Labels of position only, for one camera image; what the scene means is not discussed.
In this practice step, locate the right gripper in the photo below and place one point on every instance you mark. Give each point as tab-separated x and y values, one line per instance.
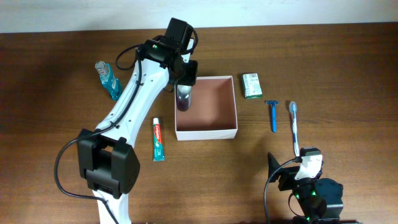
287	174

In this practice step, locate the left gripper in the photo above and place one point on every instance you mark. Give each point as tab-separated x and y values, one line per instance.
191	76

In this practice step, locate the purple soap pump bottle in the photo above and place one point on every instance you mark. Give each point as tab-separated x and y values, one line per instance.
183	97

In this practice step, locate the green mouthwash bottle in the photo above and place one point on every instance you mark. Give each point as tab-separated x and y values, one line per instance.
108	80

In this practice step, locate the green white soap box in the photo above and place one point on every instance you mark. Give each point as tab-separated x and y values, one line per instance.
251	85

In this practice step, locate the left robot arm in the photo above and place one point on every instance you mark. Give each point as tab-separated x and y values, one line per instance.
106	156

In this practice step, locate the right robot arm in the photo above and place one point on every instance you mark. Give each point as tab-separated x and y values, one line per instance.
319	198

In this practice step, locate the white open cardboard box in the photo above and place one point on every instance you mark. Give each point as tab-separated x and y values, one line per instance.
212	114

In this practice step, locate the blue white toothbrush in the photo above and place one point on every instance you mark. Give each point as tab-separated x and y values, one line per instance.
293	112

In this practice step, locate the blue disposable razor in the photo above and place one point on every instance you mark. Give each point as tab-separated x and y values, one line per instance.
273	104

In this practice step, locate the Colgate toothpaste tube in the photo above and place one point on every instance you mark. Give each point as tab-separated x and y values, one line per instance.
158	146

